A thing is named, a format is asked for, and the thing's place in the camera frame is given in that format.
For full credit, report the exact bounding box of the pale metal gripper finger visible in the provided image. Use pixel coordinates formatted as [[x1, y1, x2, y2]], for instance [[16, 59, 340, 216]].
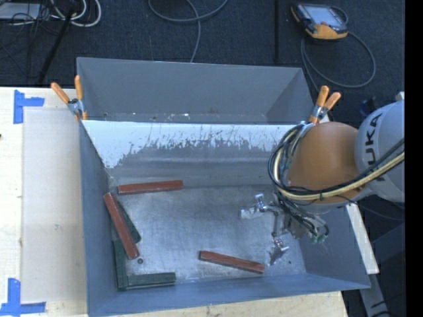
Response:
[[268, 237, 291, 266], [239, 193, 277, 220]]

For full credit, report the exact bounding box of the red-brown flat block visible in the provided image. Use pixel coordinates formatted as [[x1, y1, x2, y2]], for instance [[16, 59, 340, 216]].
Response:
[[102, 192, 141, 261], [198, 250, 266, 275], [116, 180, 184, 196]]

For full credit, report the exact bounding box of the grey metal bin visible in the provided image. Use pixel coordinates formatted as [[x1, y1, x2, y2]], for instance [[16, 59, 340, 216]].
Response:
[[75, 57, 372, 317]]

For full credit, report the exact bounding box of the dark green flat block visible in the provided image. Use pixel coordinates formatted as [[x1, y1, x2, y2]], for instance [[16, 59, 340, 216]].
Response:
[[116, 200, 142, 244], [126, 271, 177, 290], [112, 239, 130, 292]]

